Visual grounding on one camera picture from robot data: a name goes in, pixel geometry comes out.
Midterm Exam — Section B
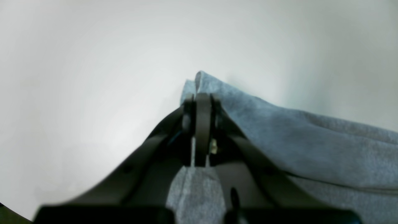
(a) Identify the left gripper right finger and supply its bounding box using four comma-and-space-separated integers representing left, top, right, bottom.
210, 95, 362, 224

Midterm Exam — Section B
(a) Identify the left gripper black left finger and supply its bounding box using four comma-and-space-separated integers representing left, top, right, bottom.
34, 93, 212, 224

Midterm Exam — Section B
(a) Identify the grey T-shirt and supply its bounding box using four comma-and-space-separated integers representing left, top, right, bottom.
180, 71, 398, 224

